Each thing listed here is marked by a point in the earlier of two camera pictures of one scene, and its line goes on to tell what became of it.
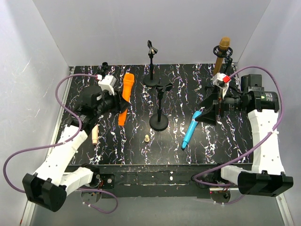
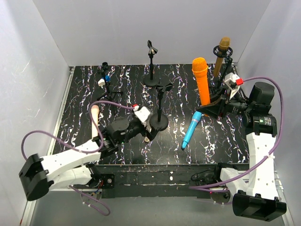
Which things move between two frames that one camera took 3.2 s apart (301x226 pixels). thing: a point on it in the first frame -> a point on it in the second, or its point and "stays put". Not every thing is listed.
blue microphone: [194, 124] stays put
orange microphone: [128, 83] -> [200, 66]
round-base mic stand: [152, 51] stays put
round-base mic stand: [159, 122] stays put
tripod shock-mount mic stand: [223, 51] stays put
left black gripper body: [118, 101] -> [146, 129]
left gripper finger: [122, 101] -> [151, 134]
